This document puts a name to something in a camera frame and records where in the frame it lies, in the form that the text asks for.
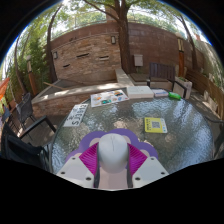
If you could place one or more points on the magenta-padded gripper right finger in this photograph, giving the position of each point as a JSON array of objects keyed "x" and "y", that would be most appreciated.
[{"x": 150, "y": 170}]

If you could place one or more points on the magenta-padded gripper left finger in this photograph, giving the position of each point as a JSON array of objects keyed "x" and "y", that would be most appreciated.
[{"x": 75, "y": 170}]

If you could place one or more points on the white computer mouse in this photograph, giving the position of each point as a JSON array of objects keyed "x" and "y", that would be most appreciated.
[{"x": 113, "y": 153}]

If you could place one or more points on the purple paw-shaped mouse pad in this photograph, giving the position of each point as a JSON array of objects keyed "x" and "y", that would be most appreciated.
[{"x": 90, "y": 137}]

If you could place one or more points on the yellow printed card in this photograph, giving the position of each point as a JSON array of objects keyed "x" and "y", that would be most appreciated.
[{"x": 155, "y": 125}]

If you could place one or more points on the white printed sign strip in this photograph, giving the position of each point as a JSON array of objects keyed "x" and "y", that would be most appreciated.
[{"x": 76, "y": 115}]

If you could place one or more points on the black slatted armchair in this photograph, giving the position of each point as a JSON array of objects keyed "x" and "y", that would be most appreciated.
[{"x": 20, "y": 150}]

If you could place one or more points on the stone raised bed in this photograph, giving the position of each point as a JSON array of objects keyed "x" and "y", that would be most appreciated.
[{"x": 60, "y": 100}]

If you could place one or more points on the small white booklet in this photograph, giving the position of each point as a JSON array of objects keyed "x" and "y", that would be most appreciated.
[{"x": 160, "y": 93}]

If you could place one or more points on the black mesh chair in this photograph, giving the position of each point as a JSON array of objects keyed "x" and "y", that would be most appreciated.
[{"x": 26, "y": 108}]

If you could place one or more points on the colourful printed sheet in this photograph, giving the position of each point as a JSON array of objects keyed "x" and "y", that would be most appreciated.
[{"x": 109, "y": 97}]

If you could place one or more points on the dark wooden bench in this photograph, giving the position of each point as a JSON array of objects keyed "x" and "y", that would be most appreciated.
[{"x": 161, "y": 71}]

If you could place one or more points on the thin tree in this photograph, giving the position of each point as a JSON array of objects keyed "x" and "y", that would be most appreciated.
[
  {"x": 192, "y": 50},
  {"x": 50, "y": 56}
]

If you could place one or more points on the large brown tree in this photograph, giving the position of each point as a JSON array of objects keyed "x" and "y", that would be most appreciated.
[{"x": 125, "y": 46}]

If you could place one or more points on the wooden lamp post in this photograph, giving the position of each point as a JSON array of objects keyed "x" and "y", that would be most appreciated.
[
  {"x": 181, "y": 56},
  {"x": 32, "y": 80}
]

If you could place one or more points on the grey wall utility box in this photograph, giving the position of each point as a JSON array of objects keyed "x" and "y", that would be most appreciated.
[{"x": 138, "y": 60}]

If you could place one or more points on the black wall lamp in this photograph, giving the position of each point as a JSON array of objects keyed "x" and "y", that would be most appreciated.
[
  {"x": 113, "y": 40},
  {"x": 55, "y": 55}
]

